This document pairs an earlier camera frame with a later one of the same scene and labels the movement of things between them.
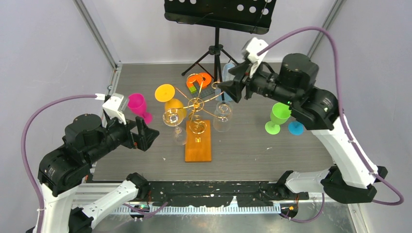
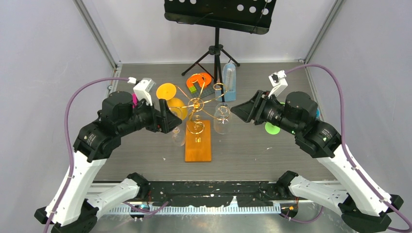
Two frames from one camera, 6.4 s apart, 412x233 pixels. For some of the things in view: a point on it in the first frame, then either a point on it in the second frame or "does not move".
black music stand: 254,16 does not move
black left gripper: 146,139 → 169,121
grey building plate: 203,92 does not move
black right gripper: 234,87 → 245,110
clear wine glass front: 222,117 does not move
